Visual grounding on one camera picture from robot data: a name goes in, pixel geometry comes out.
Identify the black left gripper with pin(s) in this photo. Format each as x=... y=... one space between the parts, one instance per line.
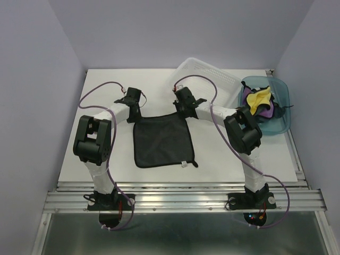
x=138 y=117

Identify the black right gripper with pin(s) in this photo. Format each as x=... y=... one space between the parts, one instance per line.
x=182 y=115

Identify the blue and grey towel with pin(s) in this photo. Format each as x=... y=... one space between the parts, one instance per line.
x=163 y=141

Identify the yellow and grey towel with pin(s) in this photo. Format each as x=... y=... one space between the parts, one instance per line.
x=259 y=100

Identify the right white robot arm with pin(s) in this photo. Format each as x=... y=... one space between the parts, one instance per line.
x=243 y=138

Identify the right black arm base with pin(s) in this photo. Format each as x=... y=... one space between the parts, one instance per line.
x=255 y=204

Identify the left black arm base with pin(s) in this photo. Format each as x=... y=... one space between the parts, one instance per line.
x=115 y=210

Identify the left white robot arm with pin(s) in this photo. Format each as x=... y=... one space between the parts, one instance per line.
x=94 y=139

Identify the white perforated plastic basket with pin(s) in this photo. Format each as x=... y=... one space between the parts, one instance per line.
x=206 y=81

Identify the purple and grey towel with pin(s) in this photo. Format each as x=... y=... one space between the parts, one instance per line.
x=247 y=90

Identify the dark grey towel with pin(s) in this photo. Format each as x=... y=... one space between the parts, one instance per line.
x=275 y=112

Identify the teal translucent plastic bin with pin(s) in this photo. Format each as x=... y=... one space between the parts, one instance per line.
x=281 y=96

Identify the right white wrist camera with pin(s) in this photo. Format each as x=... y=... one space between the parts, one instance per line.
x=178 y=87

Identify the aluminium mounting rail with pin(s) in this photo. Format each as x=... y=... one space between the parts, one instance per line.
x=182 y=197

